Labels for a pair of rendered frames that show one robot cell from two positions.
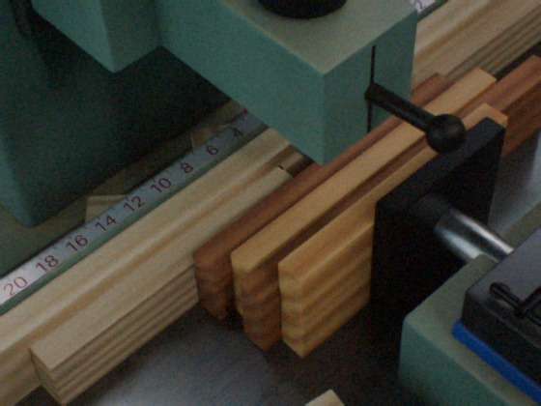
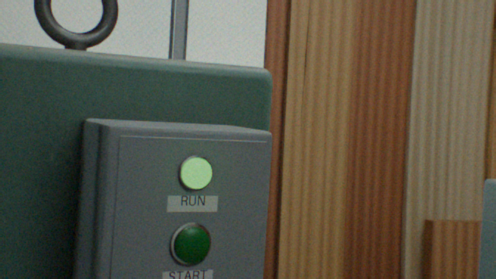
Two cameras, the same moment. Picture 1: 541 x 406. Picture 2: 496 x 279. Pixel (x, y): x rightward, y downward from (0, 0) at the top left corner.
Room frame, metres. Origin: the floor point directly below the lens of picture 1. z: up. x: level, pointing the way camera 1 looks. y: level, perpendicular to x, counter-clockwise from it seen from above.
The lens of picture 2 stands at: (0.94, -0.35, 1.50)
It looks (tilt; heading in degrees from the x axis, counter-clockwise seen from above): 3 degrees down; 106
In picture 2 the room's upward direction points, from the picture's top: 4 degrees clockwise
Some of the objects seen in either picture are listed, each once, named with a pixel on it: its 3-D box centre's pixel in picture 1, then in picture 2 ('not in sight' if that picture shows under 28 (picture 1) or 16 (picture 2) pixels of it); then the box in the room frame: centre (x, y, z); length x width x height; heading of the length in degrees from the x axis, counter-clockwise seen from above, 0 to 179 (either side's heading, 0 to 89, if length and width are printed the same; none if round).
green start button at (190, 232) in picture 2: not in sight; (192, 244); (0.80, 0.06, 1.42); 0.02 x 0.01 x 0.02; 41
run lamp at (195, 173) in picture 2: not in sight; (197, 173); (0.80, 0.06, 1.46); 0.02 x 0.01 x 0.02; 41
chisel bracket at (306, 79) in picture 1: (281, 36); not in sight; (0.46, -0.01, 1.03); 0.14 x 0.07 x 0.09; 41
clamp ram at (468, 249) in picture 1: (476, 246); not in sight; (0.37, -0.11, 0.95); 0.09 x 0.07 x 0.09; 131
